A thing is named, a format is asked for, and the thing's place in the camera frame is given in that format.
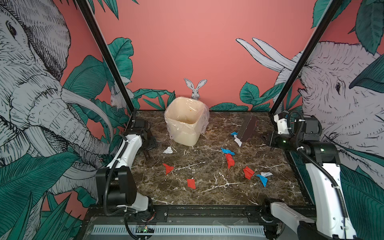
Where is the dark brown hand brush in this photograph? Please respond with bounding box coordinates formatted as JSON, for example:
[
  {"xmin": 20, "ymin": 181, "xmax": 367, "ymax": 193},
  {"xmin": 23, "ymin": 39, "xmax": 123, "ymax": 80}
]
[{"xmin": 237, "ymin": 115, "xmax": 268, "ymax": 143}]

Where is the red paper scrap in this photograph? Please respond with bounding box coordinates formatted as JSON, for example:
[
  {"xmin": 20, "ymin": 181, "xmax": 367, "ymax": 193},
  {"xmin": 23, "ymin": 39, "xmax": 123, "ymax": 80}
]
[
  {"xmin": 163, "ymin": 164, "xmax": 174, "ymax": 175},
  {"xmin": 243, "ymin": 166, "xmax": 255, "ymax": 180},
  {"xmin": 225, "ymin": 154, "xmax": 235, "ymax": 169},
  {"xmin": 187, "ymin": 179, "xmax": 196, "ymax": 190}
]

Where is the dark brown dustpan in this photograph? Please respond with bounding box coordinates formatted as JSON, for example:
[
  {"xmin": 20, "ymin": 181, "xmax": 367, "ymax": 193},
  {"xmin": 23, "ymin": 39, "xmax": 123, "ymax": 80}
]
[{"xmin": 143, "ymin": 149, "xmax": 151, "ymax": 160}]

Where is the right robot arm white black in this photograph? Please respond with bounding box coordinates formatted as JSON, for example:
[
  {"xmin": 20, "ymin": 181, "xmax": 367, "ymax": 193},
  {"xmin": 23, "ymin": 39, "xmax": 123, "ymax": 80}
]
[{"xmin": 262, "ymin": 111, "xmax": 358, "ymax": 240}]

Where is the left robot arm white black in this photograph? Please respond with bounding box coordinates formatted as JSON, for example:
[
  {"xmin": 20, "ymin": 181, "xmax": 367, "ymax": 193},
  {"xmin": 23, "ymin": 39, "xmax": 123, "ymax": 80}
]
[{"xmin": 96, "ymin": 119, "xmax": 157, "ymax": 222}]

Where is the white paper scrap back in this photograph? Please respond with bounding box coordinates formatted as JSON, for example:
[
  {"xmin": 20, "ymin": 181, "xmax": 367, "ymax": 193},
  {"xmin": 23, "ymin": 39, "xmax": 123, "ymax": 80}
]
[{"xmin": 234, "ymin": 135, "xmax": 242, "ymax": 147}]

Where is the white paper scrap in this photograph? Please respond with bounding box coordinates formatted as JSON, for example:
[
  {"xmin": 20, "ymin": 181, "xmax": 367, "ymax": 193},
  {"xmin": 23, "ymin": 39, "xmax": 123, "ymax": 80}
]
[
  {"xmin": 261, "ymin": 172, "xmax": 273, "ymax": 178},
  {"xmin": 163, "ymin": 146, "xmax": 173, "ymax": 154},
  {"xmin": 234, "ymin": 135, "xmax": 242, "ymax": 147}
]

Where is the white paper scrap front right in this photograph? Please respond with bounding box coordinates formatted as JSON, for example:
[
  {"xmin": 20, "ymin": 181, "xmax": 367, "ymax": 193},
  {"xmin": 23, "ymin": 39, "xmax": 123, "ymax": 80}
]
[{"xmin": 261, "ymin": 172, "xmax": 273, "ymax": 178}]

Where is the white paper scrap left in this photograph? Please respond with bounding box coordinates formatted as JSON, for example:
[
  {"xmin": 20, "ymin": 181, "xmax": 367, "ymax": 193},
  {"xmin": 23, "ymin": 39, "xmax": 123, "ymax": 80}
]
[{"xmin": 163, "ymin": 146, "xmax": 173, "ymax": 154}]

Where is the blue paper scrap front right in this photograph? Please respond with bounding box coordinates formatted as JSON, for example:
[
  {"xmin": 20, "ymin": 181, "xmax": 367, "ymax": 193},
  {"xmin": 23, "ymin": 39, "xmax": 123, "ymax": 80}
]
[{"xmin": 257, "ymin": 175, "xmax": 268, "ymax": 187}]

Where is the clear plastic bin liner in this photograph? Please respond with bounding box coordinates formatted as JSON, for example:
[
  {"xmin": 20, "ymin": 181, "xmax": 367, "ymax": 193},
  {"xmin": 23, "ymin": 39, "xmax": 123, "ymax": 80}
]
[{"xmin": 164, "ymin": 96, "xmax": 211, "ymax": 142}]

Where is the blue paper scrap centre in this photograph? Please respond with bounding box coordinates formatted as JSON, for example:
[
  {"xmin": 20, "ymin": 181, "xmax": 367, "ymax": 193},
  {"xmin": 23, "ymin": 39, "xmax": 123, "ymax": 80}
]
[{"xmin": 221, "ymin": 148, "xmax": 235, "ymax": 156}]

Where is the cream plastic trash bin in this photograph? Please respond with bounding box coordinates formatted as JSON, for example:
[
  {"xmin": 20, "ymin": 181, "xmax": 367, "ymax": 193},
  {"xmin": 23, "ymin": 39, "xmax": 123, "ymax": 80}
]
[{"xmin": 164, "ymin": 96, "xmax": 209, "ymax": 147}]

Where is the red paper scrap front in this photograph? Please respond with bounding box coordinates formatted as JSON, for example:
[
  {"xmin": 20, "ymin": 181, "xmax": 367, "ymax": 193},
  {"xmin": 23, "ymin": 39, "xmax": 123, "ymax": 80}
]
[{"xmin": 187, "ymin": 179, "xmax": 196, "ymax": 190}]

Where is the small green circuit board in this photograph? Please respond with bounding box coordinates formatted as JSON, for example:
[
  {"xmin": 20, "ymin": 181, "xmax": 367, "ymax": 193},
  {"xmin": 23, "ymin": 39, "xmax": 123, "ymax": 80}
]
[{"xmin": 136, "ymin": 225, "xmax": 155, "ymax": 235}]

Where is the white perforated vent strip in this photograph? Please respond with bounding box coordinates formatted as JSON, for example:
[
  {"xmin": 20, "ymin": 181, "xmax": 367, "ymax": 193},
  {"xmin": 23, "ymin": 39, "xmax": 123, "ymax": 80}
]
[{"xmin": 91, "ymin": 225, "xmax": 265, "ymax": 237}]

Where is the black front mounting rail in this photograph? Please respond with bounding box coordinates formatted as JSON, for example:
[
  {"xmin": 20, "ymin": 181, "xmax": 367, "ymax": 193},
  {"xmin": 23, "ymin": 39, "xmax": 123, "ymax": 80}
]
[{"xmin": 76, "ymin": 205, "xmax": 286, "ymax": 240}]

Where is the black left frame post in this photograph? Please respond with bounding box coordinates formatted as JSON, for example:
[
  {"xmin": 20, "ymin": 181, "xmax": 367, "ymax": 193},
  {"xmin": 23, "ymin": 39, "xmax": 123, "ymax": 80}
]
[{"xmin": 76, "ymin": 0, "xmax": 135, "ymax": 114}]

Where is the black frame post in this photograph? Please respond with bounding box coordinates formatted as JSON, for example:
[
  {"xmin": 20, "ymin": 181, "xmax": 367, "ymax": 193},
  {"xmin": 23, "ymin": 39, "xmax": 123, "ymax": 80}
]
[
  {"xmin": 269, "ymin": 0, "xmax": 343, "ymax": 117},
  {"xmin": 76, "ymin": 0, "xmax": 135, "ymax": 114}
]

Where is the black right frame post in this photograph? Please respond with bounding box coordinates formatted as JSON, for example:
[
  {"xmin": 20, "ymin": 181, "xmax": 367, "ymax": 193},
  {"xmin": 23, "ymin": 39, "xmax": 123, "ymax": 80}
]
[{"xmin": 269, "ymin": 0, "xmax": 343, "ymax": 117}]

